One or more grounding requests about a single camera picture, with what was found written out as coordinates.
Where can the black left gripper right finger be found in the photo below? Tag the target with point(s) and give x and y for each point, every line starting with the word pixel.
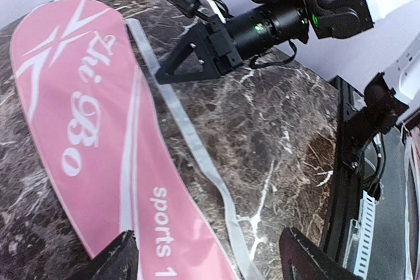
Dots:
pixel 302 259

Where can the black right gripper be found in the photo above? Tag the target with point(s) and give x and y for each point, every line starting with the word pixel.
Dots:
pixel 201 54

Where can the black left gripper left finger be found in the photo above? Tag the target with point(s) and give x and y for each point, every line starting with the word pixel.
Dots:
pixel 119 260

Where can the pink racket bag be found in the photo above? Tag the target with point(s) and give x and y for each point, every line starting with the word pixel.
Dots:
pixel 93 120

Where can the grey slotted cable duct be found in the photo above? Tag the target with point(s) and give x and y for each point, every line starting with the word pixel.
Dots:
pixel 360 238

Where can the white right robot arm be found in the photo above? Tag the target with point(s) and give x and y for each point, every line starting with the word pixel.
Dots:
pixel 273 22

